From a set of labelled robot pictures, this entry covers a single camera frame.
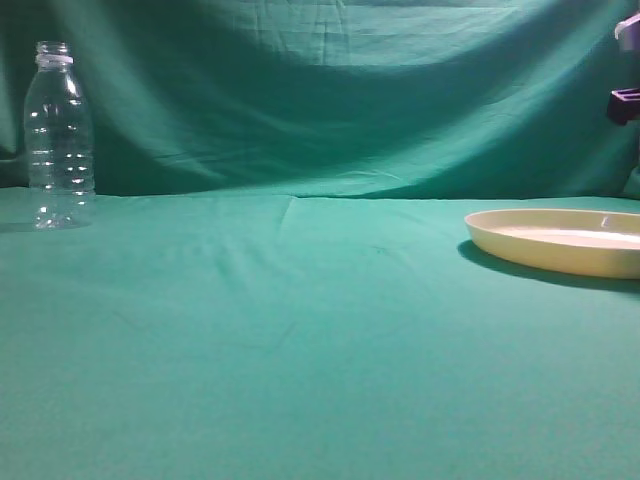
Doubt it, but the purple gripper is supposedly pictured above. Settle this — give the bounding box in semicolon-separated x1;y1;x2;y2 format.
607;13;639;125

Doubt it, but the cream yellow plate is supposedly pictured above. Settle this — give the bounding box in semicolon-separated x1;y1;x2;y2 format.
465;208;639;280

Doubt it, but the green cloth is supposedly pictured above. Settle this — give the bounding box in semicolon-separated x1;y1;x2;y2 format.
1;1;639;479

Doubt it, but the clear plastic bottle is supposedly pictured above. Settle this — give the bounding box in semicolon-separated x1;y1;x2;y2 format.
23;41;95;230

